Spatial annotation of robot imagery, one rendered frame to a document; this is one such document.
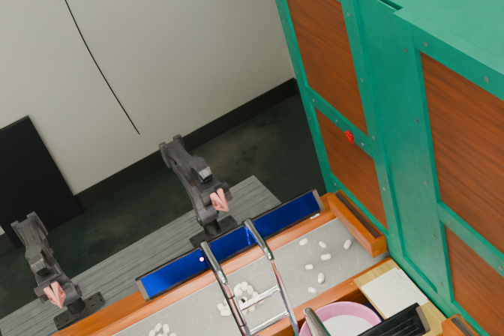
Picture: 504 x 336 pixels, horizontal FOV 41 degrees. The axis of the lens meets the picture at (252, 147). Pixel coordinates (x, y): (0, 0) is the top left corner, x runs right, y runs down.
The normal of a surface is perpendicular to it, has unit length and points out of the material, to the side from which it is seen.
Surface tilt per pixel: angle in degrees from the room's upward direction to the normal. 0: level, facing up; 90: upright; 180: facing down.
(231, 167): 0
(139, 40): 90
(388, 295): 0
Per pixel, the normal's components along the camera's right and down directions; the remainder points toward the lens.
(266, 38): 0.46, 0.43
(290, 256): -0.26, -0.77
